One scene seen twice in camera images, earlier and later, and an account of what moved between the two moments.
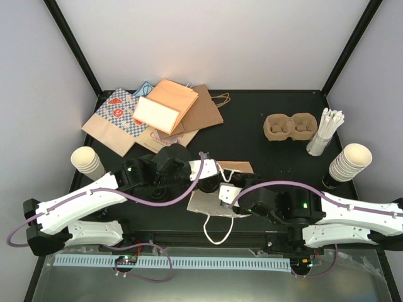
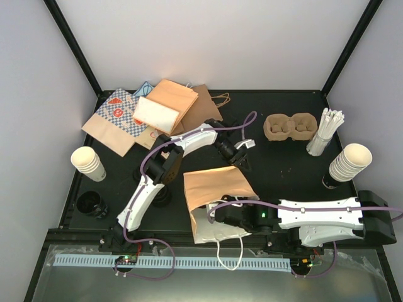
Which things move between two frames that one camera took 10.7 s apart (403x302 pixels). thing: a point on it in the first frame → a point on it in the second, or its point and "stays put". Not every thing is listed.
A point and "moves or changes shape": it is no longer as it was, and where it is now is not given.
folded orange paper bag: [165, 106] stays put
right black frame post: [371, 10] stays put
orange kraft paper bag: [218, 222] moves or changes shape
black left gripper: [200, 183] → [235, 158]
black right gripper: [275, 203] → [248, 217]
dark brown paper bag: [201, 114] stays put
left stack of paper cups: [86, 160] stays put
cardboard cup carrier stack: [300, 126] stays put
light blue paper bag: [144, 90] stays put
